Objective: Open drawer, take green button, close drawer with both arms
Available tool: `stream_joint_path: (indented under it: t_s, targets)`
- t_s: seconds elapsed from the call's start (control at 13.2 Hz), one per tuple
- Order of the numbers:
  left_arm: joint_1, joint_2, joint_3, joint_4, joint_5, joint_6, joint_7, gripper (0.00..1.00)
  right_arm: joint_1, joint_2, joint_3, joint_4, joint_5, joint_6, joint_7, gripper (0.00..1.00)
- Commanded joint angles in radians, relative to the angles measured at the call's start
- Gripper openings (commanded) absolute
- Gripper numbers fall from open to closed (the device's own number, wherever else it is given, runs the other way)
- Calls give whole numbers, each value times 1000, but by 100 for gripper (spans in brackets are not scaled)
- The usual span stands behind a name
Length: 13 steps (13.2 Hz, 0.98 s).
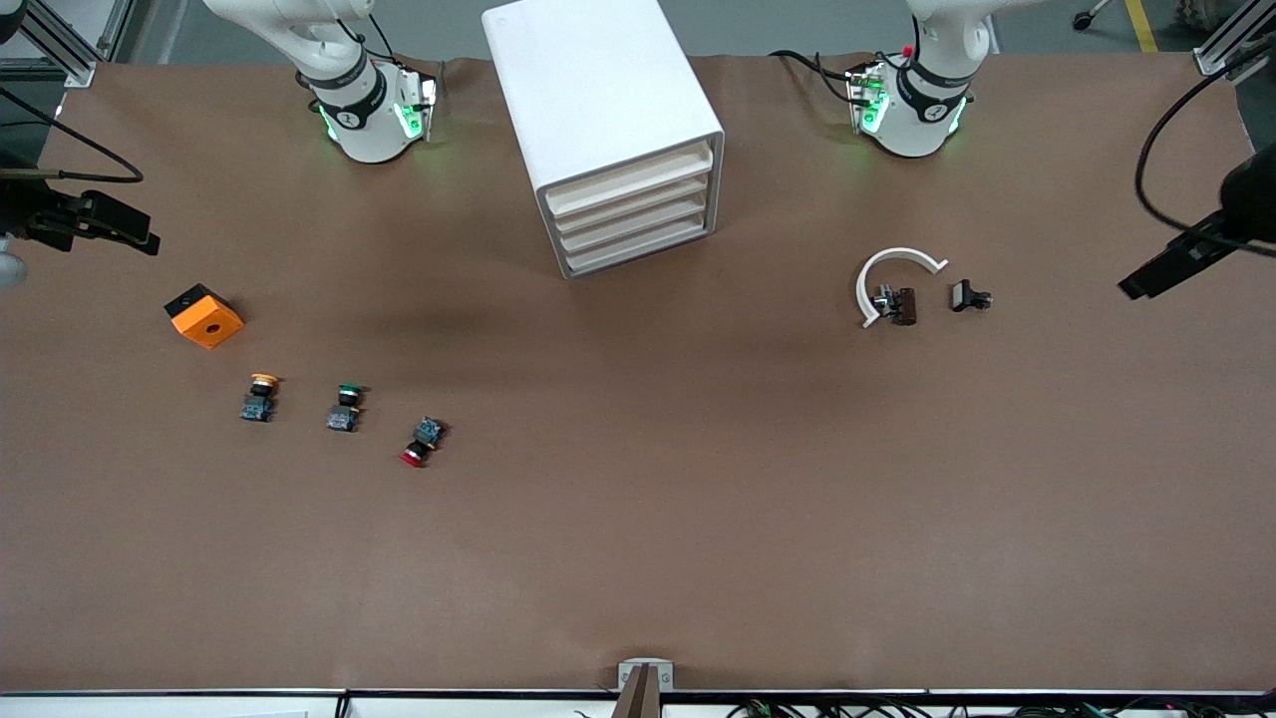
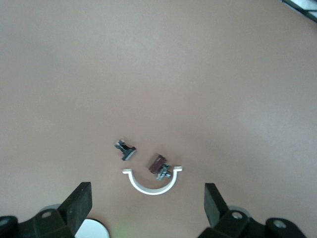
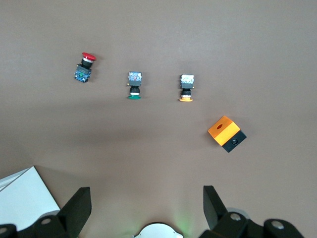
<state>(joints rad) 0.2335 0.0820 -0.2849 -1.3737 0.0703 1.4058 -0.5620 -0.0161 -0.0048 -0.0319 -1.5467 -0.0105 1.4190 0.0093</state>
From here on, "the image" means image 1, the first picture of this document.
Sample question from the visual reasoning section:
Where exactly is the green push button switch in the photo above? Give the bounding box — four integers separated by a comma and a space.
326, 383, 368, 434

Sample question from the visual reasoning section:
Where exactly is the orange box with hole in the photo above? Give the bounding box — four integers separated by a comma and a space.
163, 283, 245, 350

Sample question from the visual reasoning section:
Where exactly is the small brown electrical component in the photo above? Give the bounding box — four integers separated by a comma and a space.
872, 285, 919, 327

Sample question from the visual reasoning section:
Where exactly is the brown paper table cover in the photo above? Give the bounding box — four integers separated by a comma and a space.
0, 52, 1276, 694

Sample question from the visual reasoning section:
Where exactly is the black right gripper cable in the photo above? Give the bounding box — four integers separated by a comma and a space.
0, 85, 145, 186

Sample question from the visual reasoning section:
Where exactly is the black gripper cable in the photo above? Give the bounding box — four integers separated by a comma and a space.
1134, 38, 1276, 236
0, 85, 145, 186

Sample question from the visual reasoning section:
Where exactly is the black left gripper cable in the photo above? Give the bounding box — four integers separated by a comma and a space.
1134, 38, 1276, 236

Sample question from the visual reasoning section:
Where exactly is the aluminium frame profile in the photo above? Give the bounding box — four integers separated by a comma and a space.
1191, 0, 1276, 79
0, 0, 136, 89

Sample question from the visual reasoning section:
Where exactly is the yellow push button switch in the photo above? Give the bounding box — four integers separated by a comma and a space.
239, 373, 283, 423

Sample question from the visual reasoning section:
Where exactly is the white curved plastic ring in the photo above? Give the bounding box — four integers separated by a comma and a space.
855, 246, 950, 330

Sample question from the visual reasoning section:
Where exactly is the black right arm base cable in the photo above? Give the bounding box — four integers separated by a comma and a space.
334, 10, 400, 66

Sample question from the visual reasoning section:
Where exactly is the black arm base cable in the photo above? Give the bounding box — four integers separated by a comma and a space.
770, 48, 868, 106
334, 10, 400, 66

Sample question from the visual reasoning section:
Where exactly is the red push button switch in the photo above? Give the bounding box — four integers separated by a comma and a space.
399, 416, 450, 469

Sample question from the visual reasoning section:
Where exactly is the black left arm base cable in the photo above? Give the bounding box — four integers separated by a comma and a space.
770, 48, 868, 106

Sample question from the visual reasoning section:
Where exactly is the white table edge rail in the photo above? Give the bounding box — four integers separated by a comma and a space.
0, 690, 1276, 718

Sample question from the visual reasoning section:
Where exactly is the black cable bundle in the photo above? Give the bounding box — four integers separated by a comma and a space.
728, 698, 1127, 718

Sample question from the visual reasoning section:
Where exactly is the grey metal bracket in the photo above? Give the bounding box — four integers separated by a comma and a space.
613, 658, 675, 718

